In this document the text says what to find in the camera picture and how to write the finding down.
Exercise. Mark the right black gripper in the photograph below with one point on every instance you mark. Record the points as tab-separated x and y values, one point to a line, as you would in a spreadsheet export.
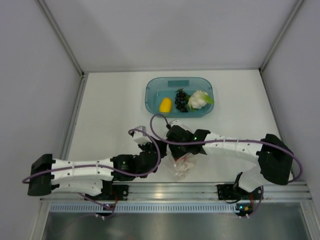
176	153

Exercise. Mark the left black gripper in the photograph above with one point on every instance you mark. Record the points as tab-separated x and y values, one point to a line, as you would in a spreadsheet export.
152	144

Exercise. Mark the yellow fake food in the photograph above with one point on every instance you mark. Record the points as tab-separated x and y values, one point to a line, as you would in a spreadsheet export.
165	105

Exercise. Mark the clear dotted zip bag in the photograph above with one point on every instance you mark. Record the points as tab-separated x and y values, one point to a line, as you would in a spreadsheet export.
179	170

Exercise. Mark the dark blue fake food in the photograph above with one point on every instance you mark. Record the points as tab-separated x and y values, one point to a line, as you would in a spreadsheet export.
181	101

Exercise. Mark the white fake food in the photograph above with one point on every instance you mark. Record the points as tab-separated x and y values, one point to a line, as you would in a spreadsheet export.
197	100

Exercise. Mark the green fake lettuce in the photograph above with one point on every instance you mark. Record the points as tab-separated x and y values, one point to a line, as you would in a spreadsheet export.
209	99

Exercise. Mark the red fake food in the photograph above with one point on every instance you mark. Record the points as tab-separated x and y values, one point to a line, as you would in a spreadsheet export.
181	159

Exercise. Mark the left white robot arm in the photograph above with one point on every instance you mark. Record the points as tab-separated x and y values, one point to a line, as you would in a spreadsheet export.
95	177

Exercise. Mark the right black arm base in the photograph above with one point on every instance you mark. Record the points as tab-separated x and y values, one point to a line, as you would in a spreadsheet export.
227	193

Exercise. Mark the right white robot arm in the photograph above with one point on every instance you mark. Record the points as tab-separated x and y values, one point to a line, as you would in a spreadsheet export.
271	157

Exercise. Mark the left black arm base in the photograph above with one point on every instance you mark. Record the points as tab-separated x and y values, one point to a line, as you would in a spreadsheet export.
115	192

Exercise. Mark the teal plastic bin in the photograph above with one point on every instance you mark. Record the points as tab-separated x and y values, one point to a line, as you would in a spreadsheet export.
173	96

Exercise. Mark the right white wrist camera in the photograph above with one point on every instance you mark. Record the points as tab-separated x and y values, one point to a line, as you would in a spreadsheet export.
176	122

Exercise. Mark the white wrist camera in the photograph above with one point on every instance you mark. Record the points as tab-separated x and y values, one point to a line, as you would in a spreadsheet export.
139	135
176	122

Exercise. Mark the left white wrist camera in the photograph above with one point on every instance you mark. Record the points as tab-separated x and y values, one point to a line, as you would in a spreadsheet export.
139	135

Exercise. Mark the slotted cable duct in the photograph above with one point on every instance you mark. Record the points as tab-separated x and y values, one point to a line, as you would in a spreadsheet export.
86	207

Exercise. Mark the aluminium mounting rail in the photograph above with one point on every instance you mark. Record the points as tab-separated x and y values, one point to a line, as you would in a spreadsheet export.
207	192

